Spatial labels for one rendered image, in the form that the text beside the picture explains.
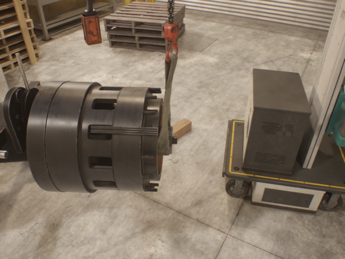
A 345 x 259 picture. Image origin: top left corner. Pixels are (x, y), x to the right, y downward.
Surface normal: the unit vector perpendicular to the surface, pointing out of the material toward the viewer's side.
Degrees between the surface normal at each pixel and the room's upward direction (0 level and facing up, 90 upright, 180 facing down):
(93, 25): 90
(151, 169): 93
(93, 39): 90
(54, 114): 33
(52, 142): 57
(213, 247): 0
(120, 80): 0
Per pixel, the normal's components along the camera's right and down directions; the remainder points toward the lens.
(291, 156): -0.22, 0.58
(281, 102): 0.00, -0.81
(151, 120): -0.03, -0.45
